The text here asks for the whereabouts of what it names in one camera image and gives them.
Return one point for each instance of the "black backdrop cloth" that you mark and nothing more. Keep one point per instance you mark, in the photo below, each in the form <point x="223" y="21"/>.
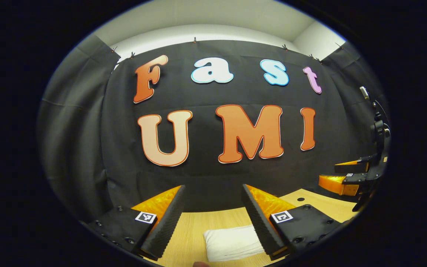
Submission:
<point x="206" y="174"/>

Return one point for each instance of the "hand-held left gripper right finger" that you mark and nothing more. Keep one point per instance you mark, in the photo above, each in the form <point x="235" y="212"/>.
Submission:
<point x="258" y="218"/>

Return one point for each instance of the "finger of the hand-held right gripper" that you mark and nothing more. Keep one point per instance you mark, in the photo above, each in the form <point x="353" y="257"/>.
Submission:
<point x="337" y="183"/>
<point x="354" y="167"/>

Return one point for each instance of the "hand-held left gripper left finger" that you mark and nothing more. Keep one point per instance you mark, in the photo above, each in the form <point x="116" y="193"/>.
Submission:
<point x="169" y="218"/>

